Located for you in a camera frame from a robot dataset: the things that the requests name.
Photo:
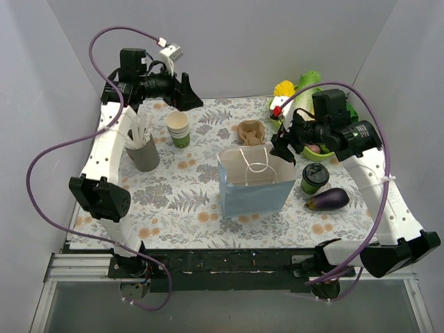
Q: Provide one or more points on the grey straw holder cup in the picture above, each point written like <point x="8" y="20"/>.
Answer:
<point x="145" y="158"/>

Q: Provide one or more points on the stack of paper cups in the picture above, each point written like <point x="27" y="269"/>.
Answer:
<point x="177" y="124"/>

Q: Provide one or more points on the green toy napa cabbage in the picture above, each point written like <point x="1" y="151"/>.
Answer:
<point x="304" y="100"/>

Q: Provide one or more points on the green paper coffee cup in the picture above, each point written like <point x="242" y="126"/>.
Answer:
<point x="307" y="188"/>

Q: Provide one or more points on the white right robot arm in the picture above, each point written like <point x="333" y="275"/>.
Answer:
<point x="396" y="239"/>

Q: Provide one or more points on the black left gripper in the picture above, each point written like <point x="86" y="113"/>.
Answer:
<point x="177" y="94"/>

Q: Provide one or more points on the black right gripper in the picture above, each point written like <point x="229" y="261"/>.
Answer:
<point x="289" y="137"/>

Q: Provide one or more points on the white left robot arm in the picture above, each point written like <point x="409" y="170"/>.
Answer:
<point x="97" y="188"/>

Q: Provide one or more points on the red toy onion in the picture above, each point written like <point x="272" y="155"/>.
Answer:
<point x="314" y="148"/>

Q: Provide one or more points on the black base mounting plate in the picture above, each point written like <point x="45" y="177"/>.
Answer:
<point x="226" y="269"/>

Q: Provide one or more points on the floral patterned table mat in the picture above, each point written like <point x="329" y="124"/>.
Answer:
<point x="178" y="204"/>

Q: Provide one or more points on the brown pulp cup carrier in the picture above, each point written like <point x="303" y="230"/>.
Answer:
<point x="251" y="132"/>

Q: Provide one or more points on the yellow toy cabbage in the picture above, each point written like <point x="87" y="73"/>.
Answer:
<point x="285" y="88"/>

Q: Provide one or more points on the purple toy eggplant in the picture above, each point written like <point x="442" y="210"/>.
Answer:
<point x="329" y="200"/>

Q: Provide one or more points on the green plastic basket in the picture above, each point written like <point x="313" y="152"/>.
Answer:
<point x="321" y="153"/>

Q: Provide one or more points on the white paper carry bag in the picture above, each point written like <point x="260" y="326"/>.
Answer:
<point x="252" y="181"/>

